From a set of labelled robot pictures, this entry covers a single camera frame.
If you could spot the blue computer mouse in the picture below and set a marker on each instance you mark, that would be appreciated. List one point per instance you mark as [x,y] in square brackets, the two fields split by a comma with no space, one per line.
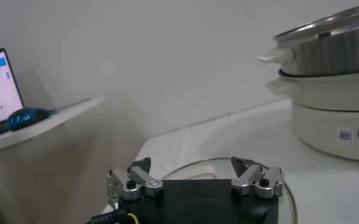
[27,118]

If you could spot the white electric cooker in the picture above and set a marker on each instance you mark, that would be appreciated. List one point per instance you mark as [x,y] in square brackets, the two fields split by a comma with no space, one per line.
[319,128]

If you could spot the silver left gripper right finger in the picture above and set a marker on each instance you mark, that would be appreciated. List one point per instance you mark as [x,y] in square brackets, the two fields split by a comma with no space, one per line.
[247,178]

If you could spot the white side table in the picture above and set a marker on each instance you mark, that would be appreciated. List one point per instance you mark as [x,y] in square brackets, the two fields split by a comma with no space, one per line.
[45,128]

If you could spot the stainless steel steamer basket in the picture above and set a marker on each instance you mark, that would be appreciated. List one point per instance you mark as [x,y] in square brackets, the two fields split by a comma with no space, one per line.
[334,54]

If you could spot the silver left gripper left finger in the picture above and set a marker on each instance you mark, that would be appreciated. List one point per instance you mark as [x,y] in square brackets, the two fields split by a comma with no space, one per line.
[142,178]

